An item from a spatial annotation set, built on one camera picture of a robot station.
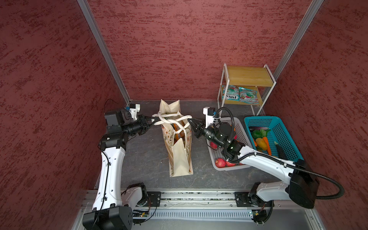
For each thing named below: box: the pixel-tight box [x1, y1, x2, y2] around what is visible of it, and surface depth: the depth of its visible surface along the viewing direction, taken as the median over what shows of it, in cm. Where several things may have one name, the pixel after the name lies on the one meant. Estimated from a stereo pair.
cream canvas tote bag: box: [151, 99, 194, 177], surface depth 74 cm
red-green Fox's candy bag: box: [239, 86, 260, 104], surface depth 100 cm
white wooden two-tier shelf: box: [217, 63, 277, 117], surface depth 95 cm
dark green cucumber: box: [274, 141, 288, 161], surface depth 91 cm
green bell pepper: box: [251, 129, 263, 139], surface depth 98 cm
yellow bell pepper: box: [255, 137, 268, 151], surface depth 93 cm
